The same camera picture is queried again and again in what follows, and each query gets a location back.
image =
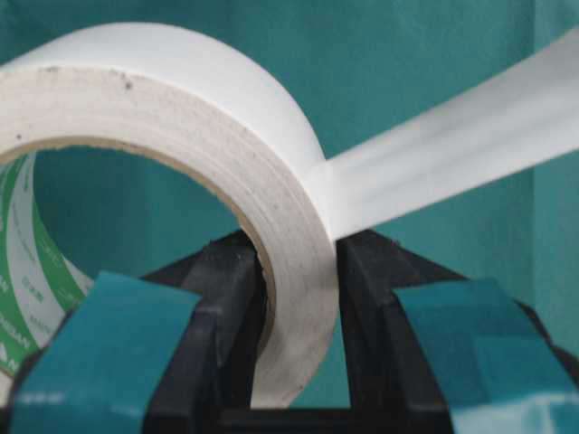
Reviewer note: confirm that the white duct tape roll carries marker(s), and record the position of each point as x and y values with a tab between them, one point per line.
210	112

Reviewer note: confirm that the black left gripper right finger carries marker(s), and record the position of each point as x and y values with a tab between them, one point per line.
430	351

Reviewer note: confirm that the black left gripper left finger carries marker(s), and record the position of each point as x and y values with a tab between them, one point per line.
158	354

